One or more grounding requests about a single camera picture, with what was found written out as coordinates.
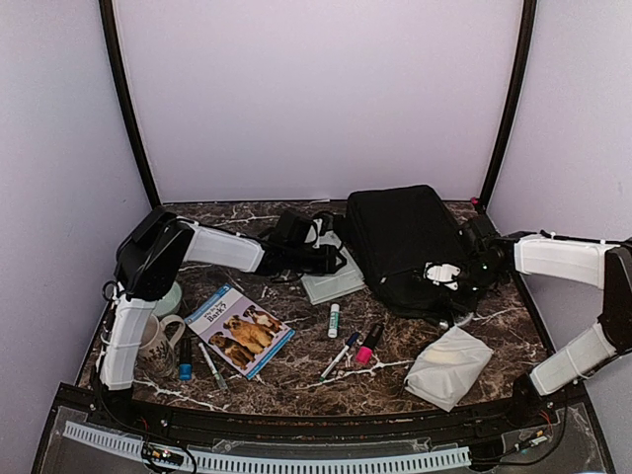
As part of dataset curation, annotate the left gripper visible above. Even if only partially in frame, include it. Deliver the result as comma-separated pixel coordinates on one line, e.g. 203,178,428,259
287,245,347,275

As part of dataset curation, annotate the grey Great Gatsby book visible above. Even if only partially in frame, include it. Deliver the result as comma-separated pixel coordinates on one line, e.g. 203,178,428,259
301,247,365,305

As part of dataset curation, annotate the black student bag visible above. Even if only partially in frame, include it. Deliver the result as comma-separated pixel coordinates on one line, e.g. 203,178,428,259
335,185,479,325

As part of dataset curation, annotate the dog picture book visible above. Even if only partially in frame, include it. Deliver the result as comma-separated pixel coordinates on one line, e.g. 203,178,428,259
185,284,295,380

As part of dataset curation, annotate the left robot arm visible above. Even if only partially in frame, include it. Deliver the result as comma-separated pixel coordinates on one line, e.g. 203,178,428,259
93,206,347,431

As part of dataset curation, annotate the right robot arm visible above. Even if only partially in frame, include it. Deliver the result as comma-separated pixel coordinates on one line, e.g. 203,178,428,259
425,216,631,429

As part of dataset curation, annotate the white glue stick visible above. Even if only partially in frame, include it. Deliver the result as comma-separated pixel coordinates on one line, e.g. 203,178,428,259
327,303,340,339

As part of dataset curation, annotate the white pen blue cap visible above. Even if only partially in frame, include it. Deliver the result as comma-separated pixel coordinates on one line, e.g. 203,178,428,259
319,332,359,382

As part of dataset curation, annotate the white cloth pouch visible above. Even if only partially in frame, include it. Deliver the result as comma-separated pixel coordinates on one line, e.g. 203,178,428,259
404,326,494,412

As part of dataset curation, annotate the green ceramic bowl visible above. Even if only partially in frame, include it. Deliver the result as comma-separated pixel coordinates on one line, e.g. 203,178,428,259
153,281,183,320

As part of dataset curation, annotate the white thin pen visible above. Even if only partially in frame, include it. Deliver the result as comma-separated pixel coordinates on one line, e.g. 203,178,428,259
197,343,228,390

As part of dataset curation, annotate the black marker blue cap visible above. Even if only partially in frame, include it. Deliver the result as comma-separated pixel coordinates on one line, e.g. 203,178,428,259
178,338,193,381

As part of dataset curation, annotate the cream patterned mug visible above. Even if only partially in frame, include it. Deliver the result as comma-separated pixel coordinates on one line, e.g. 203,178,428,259
136,314,186,377

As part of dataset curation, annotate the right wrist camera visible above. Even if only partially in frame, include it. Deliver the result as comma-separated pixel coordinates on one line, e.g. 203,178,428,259
424,263,461,291

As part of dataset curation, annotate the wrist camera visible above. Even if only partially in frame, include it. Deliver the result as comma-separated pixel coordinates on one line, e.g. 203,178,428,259
270,210,318,248
424,263,461,291

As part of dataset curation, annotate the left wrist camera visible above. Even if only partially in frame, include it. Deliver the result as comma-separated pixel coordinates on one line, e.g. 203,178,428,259
270,210,318,248

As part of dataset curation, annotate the black front rail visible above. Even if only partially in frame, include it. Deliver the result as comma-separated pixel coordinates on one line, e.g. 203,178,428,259
53,382,589,445

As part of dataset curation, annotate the white slotted cable duct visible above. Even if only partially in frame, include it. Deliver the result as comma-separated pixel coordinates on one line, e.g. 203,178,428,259
62,422,471,473

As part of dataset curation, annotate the right black frame post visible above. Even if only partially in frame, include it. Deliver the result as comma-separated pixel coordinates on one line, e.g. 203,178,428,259
475,0,537,213

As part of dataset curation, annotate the black frame post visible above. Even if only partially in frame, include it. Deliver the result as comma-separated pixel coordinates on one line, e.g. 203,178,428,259
98,0,161,208
475,0,537,213

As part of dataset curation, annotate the left black frame post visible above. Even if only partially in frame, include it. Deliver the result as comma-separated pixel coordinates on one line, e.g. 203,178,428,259
98,0,161,208

